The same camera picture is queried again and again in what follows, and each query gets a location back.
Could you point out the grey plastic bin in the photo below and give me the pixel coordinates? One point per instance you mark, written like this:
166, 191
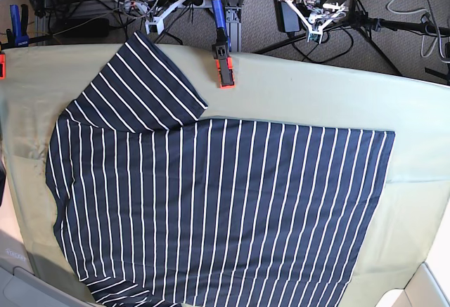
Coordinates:
19, 287

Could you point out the blue orange clamp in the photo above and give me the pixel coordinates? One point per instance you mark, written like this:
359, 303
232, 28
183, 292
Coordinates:
221, 48
17, 36

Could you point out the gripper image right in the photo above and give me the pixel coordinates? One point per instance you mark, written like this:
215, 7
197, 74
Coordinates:
317, 15

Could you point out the aluminium frame post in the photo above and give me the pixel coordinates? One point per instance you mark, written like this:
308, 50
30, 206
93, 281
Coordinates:
233, 15

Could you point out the navy white striped T-shirt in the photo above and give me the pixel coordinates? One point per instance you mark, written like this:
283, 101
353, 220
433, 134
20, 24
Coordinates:
158, 206

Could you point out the black tripod stand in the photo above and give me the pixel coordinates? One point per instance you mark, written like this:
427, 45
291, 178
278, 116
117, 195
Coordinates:
359, 21

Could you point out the light green table cloth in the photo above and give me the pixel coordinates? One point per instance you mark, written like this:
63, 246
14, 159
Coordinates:
404, 260

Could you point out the blue orange left clamp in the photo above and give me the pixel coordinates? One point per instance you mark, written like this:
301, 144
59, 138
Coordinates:
17, 36

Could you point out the black power adapter brick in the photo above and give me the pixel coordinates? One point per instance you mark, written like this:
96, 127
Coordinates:
287, 20

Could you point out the blue orange centre clamp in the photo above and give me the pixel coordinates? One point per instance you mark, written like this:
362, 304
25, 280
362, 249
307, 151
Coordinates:
221, 48

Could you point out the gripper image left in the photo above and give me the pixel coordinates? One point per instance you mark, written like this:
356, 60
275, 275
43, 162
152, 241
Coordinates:
154, 15

